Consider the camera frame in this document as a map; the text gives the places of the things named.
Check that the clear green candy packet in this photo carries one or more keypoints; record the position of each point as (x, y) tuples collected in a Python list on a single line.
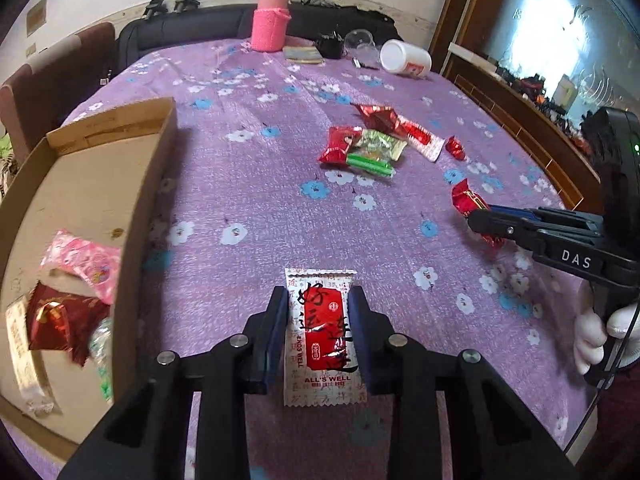
[(102, 355)]

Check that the pink snack packet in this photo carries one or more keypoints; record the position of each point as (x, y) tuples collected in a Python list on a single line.
[(82, 262)]

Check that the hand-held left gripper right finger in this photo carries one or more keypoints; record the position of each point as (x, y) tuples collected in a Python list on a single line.
[(361, 340)]

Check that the brown chair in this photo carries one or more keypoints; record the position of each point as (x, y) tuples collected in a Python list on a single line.
[(55, 85)]

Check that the bottle with pink knitted sleeve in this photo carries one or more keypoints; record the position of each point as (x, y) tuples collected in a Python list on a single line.
[(271, 22)]

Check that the purple floral tablecloth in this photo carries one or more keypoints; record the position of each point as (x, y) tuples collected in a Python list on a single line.
[(250, 200)]

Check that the black sofa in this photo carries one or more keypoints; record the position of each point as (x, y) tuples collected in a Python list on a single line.
[(200, 27)]

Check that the white plastic jar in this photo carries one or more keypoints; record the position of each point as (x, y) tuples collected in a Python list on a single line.
[(405, 59)]

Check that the white red-label snack packet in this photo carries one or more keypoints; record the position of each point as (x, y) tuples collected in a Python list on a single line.
[(320, 335)]

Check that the shiny red foil snack packet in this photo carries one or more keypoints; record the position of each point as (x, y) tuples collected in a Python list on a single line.
[(377, 115)]

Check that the dark red snack packet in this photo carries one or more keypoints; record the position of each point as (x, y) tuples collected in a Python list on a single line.
[(55, 317)]

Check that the small red candy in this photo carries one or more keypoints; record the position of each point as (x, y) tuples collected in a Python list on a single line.
[(455, 146)]

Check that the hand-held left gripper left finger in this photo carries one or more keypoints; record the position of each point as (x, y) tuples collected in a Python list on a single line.
[(276, 340)]

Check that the green patterned cloth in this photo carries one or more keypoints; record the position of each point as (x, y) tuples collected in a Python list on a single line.
[(4, 165)]

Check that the black power adapter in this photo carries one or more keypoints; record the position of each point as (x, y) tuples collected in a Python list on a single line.
[(330, 46)]

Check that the person's right hand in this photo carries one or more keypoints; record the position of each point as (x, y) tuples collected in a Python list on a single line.
[(590, 340)]

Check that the clear plastic cup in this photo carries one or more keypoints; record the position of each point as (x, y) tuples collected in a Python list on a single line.
[(361, 40)]

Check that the bright red snack packet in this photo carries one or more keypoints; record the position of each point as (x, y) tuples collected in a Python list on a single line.
[(340, 145)]

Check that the cardboard box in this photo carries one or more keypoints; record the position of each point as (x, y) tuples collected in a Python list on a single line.
[(85, 200)]

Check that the long white snack packet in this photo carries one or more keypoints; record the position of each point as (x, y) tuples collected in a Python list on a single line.
[(22, 360)]

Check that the green paper booklet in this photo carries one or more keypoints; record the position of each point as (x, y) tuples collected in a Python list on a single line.
[(303, 55)]

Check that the wooden cabinet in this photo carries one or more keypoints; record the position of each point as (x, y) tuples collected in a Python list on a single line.
[(500, 100)]

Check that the black clamp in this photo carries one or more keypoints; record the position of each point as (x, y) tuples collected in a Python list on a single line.
[(154, 7), (185, 1)]

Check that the green snack packet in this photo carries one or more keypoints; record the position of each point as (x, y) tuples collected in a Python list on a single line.
[(375, 152)]

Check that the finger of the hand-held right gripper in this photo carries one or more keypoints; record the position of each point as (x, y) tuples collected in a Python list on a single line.
[(515, 211), (500, 227)]

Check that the white and red striped packet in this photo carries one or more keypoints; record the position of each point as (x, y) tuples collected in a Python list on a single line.
[(422, 141)]

